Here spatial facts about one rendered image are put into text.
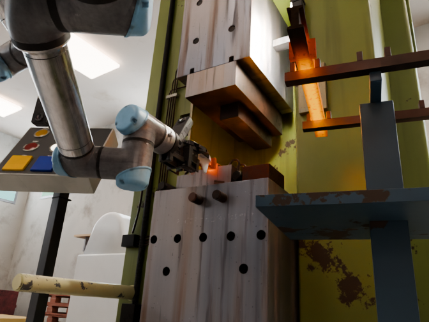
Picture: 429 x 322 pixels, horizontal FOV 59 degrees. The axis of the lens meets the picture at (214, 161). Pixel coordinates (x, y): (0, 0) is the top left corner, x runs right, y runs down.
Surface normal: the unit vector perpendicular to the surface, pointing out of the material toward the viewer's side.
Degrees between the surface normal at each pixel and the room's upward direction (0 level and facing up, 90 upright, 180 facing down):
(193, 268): 90
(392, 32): 90
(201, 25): 90
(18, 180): 150
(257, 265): 90
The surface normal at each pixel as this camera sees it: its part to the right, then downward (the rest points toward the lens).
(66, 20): -0.06, 0.87
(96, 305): -0.55, -0.33
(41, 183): -0.10, 0.63
